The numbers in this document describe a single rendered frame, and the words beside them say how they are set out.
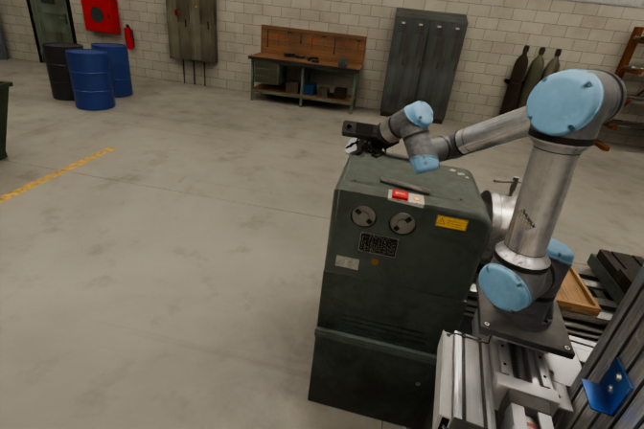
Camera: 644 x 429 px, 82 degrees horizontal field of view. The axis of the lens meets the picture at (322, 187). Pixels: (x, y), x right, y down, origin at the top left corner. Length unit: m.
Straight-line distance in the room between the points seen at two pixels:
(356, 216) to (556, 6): 7.42
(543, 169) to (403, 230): 0.72
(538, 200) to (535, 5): 7.62
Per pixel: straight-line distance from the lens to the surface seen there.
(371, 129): 1.17
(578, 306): 1.86
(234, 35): 8.74
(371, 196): 1.39
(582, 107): 0.80
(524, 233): 0.91
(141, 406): 2.32
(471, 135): 1.10
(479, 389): 1.08
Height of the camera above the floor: 1.86
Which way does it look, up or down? 26 degrees down
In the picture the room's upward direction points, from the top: 6 degrees clockwise
